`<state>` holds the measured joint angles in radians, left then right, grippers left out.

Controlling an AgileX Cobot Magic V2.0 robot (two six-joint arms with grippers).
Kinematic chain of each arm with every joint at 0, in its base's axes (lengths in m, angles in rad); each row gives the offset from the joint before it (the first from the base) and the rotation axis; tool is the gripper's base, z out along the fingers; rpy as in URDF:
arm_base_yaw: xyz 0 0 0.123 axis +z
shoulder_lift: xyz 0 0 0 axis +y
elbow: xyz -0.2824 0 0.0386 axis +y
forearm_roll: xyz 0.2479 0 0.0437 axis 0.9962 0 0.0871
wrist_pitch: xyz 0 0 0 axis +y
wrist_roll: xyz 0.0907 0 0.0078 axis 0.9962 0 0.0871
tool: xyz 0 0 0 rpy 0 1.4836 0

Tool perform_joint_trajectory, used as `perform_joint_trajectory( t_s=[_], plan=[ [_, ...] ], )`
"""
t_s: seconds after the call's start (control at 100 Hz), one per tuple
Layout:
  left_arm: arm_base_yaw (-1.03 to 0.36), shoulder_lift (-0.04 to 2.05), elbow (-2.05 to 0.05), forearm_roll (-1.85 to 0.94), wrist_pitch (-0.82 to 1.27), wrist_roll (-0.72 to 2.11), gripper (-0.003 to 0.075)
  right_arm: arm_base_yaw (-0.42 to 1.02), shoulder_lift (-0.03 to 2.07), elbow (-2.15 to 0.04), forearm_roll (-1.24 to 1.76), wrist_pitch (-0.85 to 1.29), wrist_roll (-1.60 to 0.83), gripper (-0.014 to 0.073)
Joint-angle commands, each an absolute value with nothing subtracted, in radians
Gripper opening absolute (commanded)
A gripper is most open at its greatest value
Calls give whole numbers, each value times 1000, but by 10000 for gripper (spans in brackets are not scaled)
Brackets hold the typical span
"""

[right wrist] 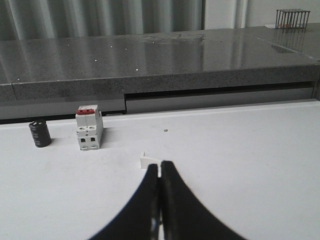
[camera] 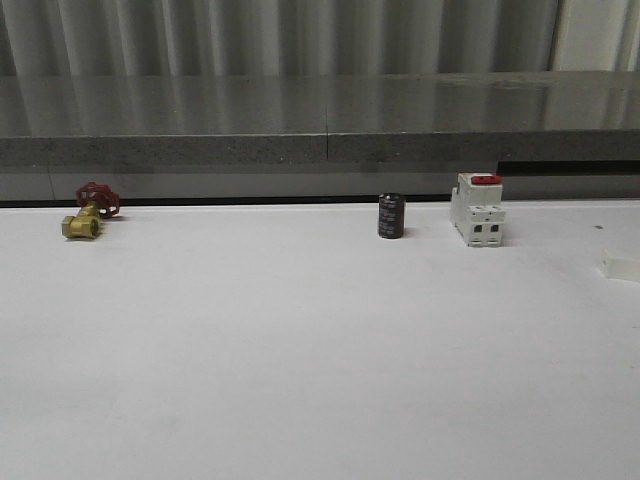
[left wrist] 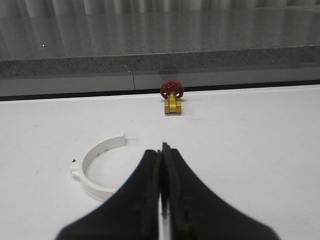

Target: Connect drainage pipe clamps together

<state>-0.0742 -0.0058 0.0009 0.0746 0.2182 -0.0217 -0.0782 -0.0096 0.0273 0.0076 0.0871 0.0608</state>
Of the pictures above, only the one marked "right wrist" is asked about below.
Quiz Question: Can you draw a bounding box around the dark wire rack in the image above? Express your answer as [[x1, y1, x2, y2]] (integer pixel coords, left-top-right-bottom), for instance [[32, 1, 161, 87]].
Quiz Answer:
[[274, 8, 311, 32]]

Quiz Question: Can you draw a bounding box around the grey stone countertop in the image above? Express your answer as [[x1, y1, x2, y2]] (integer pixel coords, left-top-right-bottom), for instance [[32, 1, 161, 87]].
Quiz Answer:
[[0, 23, 320, 120]]

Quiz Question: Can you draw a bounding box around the black cylindrical capacitor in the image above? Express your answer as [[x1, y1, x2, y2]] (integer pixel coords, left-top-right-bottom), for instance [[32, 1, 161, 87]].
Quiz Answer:
[[28, 119, 52, 148]]

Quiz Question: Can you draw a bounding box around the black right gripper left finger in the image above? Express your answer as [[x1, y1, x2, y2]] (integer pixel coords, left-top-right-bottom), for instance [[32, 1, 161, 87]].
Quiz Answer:
[[91, 164, 160, 240]]

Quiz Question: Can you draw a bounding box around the white red circuit breaker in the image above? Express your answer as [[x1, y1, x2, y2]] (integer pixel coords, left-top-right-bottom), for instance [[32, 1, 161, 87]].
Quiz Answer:
[[75, 104, 104, 151]]

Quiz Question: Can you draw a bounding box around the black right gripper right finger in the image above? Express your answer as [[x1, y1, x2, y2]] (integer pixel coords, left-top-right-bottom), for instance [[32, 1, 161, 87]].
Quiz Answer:
[[160, 160, 244, 240]]

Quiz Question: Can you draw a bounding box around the white half pipe clamp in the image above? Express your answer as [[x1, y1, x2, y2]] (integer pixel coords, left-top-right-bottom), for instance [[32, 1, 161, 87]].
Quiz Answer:
[[139, 151, 162, 178]]

